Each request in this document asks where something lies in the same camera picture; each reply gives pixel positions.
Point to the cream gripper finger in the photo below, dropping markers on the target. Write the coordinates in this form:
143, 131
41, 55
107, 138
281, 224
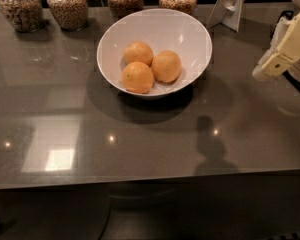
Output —
278, 34
286, 52

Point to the orange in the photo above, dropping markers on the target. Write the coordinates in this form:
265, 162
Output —
138, 51
137, 77
166, 66

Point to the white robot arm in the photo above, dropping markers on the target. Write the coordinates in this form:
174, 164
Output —
284, 49

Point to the white ceramic bowl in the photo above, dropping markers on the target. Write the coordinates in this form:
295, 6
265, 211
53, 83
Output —
161, 29

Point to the white folded card stand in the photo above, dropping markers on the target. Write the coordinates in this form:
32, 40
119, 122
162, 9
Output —
227, 13

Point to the glass jar far left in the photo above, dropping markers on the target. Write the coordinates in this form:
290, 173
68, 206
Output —
24, 15

